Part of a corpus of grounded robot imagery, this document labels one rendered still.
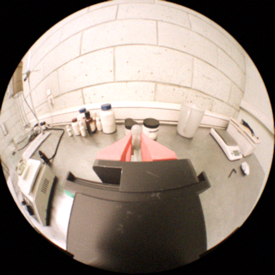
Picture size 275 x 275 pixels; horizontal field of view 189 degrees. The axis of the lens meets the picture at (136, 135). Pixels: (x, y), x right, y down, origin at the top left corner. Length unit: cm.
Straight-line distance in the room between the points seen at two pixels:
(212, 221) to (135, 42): 76
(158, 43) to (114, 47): 23
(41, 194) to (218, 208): 50
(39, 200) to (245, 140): 97
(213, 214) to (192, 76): 63
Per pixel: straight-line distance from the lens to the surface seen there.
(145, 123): 32
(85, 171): 29
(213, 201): 32
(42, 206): 32
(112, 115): 37
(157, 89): 49
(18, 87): 73
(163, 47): 55
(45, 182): 32
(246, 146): 72
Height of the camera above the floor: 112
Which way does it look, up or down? 37 degrees down
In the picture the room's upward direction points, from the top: 1 degrees clockwise
